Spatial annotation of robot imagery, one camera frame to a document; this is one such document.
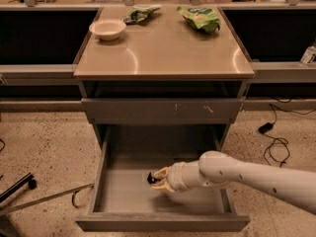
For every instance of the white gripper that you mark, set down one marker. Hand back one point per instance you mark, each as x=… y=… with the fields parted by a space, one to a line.
x=173 y=178

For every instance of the bright green chip bag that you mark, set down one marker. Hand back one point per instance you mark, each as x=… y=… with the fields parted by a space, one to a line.
x=201 y=19

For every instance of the crumpled green snack bag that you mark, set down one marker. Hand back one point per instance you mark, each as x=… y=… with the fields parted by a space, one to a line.
x=138 y=15

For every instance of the black rxbar chocolate bar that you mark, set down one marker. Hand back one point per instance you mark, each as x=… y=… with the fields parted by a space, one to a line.
x=152 y=180

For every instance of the clear plastic water bottle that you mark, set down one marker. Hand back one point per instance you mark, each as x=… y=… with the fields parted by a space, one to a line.
x=308 y=55

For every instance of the grey metal rod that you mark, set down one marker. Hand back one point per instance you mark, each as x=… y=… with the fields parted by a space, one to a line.
x=44 y=199

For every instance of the black caster leg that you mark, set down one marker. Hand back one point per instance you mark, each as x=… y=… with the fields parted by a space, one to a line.
x=26 y=180

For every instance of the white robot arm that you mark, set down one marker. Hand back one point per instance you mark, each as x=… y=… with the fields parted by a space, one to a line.
x=214 y=168

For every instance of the grey drawer cabinet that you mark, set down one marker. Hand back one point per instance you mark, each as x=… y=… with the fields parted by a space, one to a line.
x=166 y=59

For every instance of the open grey middle drawer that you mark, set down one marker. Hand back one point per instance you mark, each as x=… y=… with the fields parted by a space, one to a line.
x=123 y=200

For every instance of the white bowl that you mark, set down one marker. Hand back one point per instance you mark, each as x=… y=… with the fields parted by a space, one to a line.
x=107 y=29

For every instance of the closed grey top drawer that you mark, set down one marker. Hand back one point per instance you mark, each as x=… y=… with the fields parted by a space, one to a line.
x=159 y=111

